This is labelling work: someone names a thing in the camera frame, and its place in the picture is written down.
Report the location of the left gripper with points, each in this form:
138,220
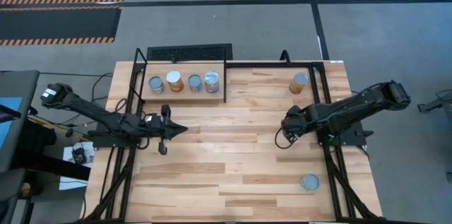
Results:
155,128

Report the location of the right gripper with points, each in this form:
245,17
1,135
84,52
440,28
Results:
298,121

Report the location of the green beans can orange label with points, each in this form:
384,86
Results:
297,84

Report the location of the red orange label can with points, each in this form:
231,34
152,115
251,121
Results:
174,82

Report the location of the teal can colourful label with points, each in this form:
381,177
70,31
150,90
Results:
195,82

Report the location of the sliced carrots can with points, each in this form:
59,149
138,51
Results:
310,182

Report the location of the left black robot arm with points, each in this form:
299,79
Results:
88,111

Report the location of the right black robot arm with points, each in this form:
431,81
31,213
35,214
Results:
353,105

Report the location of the wooden shelf board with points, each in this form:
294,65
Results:
183,96

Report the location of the white sticker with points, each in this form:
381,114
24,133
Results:
336,61

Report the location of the black perforated floor mat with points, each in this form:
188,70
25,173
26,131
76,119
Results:
190,52

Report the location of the small black device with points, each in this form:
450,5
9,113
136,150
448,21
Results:
78,155

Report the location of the white paper sheet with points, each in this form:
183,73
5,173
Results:
69,151

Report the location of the black stand base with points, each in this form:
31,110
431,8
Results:
46,160

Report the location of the grey stand leg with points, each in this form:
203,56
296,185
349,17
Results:
436,104

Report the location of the grey desk panel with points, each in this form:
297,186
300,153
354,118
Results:
17,82

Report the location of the blue panel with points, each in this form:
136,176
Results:
8,125

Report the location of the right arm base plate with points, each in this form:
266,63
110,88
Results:
356,139

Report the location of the thin black shelf rail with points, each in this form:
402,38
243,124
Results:
225,89

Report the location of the black metal table frame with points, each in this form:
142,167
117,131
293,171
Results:
268,64

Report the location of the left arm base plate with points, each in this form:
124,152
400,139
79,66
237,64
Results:
106,142

